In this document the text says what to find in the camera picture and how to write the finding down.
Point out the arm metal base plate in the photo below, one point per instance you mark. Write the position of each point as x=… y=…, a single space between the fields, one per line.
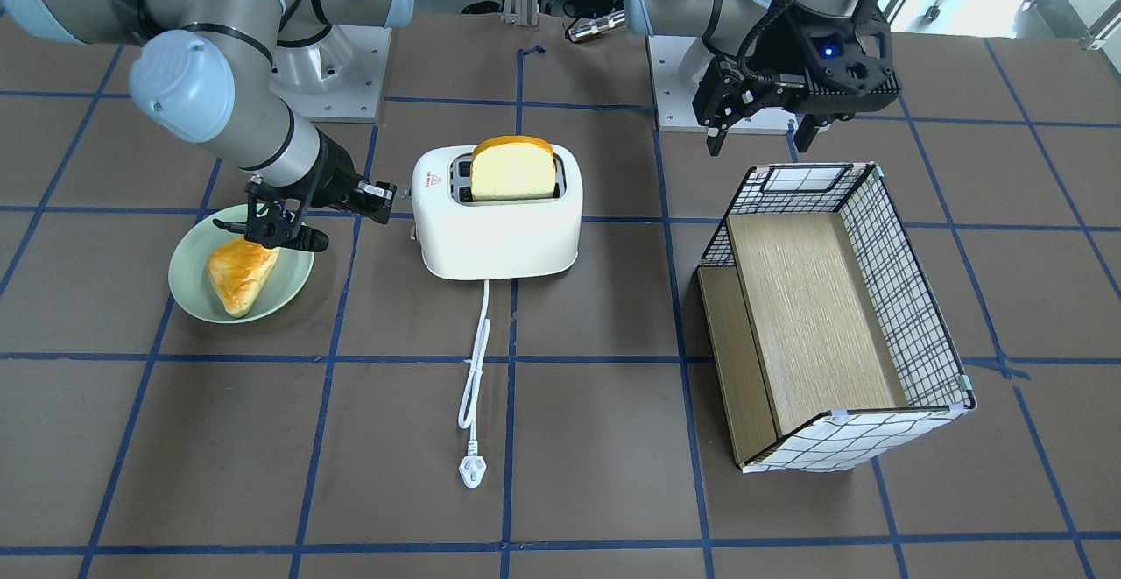
x=676 y=65
x=336 y=78

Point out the light green plate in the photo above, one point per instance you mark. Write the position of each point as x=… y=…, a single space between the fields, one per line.
x=188 y=279

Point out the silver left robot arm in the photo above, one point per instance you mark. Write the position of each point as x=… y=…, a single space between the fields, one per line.
x=727 y=28

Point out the silver metal cylinder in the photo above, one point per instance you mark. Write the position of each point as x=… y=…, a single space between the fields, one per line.
x=584 y=30

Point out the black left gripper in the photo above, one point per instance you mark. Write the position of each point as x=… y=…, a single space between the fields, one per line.
x=787 y=51

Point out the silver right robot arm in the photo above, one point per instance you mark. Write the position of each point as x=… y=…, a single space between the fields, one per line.
x=204 y=73

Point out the white toaster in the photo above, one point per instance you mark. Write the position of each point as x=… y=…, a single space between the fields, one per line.
x=461 y=239

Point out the yellow bread slice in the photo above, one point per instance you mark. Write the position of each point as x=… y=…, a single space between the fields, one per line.
x=513 y=167

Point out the triangular golden pastry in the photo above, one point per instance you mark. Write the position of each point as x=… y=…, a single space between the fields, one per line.
x=238 y=271

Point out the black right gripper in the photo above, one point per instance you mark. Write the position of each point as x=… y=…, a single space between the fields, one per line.
x=330 y=174

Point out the checkered basket with wooden shelf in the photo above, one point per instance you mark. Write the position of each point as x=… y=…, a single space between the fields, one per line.
x=829 y=344

